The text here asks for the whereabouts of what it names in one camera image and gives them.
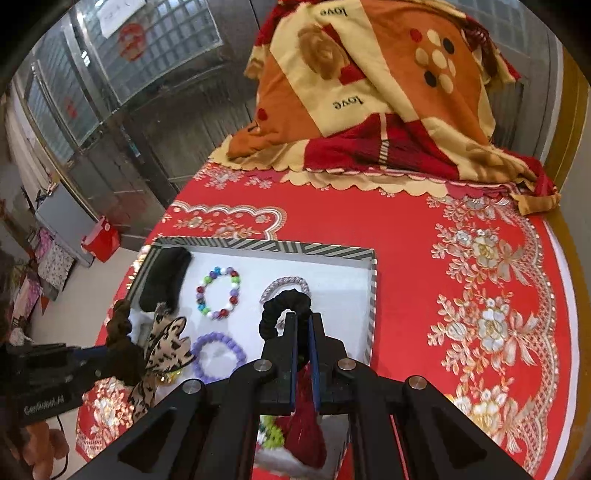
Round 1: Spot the multicolour bead bracelet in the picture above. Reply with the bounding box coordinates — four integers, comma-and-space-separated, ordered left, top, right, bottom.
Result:
195, 265, 243, 321

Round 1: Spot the black knitted hair band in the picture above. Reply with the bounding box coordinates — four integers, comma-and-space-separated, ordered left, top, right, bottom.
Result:
138, 247, 192, 312

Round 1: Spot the red floral tablecloth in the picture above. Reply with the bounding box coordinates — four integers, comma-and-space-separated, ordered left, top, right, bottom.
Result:
73, 161, 581, 480

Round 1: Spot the striped white tray box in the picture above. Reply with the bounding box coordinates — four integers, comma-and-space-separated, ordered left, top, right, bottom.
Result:
116, 237, 377, 479

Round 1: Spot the purple braided rope bracelet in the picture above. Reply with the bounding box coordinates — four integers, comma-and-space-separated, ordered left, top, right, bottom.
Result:
258, 275, 312, 306

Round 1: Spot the red velvet bow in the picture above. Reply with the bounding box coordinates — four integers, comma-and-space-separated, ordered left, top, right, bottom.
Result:
277, 366, 327, 469

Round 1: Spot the person left hand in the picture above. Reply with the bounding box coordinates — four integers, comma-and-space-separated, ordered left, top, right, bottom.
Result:
23, 421, 69, 480

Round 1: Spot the pastel flower bead bracelet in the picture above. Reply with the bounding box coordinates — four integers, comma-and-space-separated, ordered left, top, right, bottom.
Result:
256, 414, 286, 451

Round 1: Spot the purple bead bracelet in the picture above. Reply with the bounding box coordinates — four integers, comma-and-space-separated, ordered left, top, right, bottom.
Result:
189, 331, 249, 384

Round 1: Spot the leopard print bow hair tie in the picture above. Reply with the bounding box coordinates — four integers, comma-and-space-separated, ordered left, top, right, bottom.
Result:
104, 299, 197, 423

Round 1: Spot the orange red patterned blanket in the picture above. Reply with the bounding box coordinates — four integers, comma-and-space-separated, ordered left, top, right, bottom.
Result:
211, 1, 560, 215

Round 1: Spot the black scrunchie hair tie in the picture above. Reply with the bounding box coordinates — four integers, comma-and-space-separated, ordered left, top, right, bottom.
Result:
257, 289, 314, 342

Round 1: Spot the metal glass door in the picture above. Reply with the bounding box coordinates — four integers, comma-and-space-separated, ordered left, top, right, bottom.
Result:
6, 1, 273, 239

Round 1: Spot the red bag on floor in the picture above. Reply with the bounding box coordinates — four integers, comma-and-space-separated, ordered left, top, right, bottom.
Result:
80, 216, 120, 263

